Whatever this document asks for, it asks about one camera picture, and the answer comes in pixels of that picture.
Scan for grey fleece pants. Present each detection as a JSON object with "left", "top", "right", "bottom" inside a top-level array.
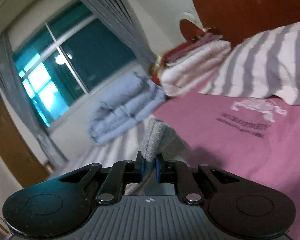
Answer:
[{"left": 125, "top": 118, "right": 192, "bottom": 196}]

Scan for light blue folded duvet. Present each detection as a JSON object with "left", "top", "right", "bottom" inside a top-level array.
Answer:
[{"left": 88, "top": 72, "right": 166, "bottom": 146}]

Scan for pink grey striped bed sheet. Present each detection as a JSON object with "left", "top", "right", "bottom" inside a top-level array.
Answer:
[{"left": 52, "top": 93, "right": 300, "bottom": 240}]

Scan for pink white folded quilt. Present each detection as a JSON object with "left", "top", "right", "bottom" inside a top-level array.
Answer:
[{"left": 159, "top": 40, "right": 231, "bottom": 97}]

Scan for red folded blanket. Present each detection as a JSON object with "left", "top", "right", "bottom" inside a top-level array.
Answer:
[{"left": 149, "top": 28, "right": 223, "bottom": 86}]

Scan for brown wooden door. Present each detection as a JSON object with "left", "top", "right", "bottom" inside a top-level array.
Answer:
[{"left": 0, "top": 95, "right": 49, "bottom": 187}]

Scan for wooden chair by door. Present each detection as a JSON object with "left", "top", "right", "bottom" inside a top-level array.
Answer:
[{"left": 0, "top": 215, "right": 11, "bottom": 239}]

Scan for striped pillow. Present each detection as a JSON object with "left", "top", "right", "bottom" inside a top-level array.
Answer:
[{"left": 200, "top": 22, "right": 300, "bottom": 105}]

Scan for grey curtain near door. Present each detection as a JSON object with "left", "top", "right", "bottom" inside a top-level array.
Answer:
[{"left": 0, "top": 32, "right": 68, "bottom": 167}]

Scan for brown wooden headboard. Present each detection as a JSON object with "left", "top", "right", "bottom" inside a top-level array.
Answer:
[{"left": 179, "top": 0, "right": 300, "bottom": 46}]

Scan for grey curtain near headboard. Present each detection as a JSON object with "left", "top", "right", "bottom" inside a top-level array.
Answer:
[{"left": 80, "top": 0, "right": 156, "bottom": 70}]

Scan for window with white frame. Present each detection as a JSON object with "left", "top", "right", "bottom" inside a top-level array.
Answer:
[{"left": 13, "top": 1, "right": 136, "bottom": 127}]

